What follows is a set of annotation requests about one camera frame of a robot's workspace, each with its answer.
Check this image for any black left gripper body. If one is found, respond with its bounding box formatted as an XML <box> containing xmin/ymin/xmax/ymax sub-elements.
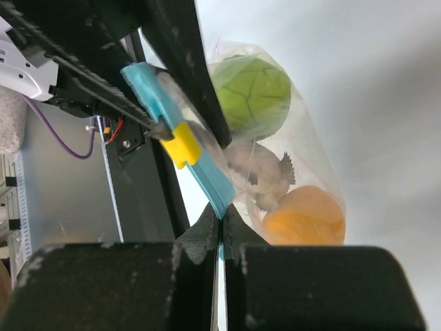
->
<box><xmin>1</xmin><ymin>1</ymin><xmax>163</xmax><ymax>159</ymax></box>

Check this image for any grey fake fish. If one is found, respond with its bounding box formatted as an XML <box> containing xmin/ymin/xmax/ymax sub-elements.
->
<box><xmin>223</xmin><ymin>141</ymin><xmax>296</xmax><ymax>212</ymax></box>

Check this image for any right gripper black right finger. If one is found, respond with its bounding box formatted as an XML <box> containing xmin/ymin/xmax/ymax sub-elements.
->
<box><xmin>222</xmin><ymin>206</ymin><xmax>427</xmax><ymax>330</ymax></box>

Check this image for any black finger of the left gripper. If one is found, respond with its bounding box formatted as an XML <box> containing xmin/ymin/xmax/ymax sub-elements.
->
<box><xmin>137</xmin><ymin>0</ymin><xmax>232</xmax><ymax>148</ymax></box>

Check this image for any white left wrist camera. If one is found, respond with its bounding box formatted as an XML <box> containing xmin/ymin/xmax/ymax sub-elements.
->
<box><xmin>1</xmin><ymin>18</ymin><xmax>59</xmax><ymax>101</ymax></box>

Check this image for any light green fake fruit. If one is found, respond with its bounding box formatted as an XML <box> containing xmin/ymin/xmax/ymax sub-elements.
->
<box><xmin>212</xmin><ymin>55</ymin><xmax>291</xmax><ymax>140</ymax></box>

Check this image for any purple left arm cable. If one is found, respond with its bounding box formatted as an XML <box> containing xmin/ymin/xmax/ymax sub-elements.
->
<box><xmin>21</xmin><ymin>94</ymin><xmax>96</xmax><ymax>160</ymax></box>

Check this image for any clear zip top bag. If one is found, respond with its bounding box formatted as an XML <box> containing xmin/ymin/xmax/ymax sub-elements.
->
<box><xmin>120</xmin><ymin>39</ymin><xmax>347</xmax><ymax>261</ymax></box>

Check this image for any orange fake orange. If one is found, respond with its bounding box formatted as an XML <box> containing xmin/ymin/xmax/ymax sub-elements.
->
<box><xmin>262</xmin><ymin>185</ymin><xmax>346</xmax><ymax>245</ymax></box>

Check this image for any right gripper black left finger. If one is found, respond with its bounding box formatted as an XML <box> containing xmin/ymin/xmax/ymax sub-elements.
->
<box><xmin>1</xmin><ymin>205</ymin><xmax>219</xmax><ymax>330</ymax></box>

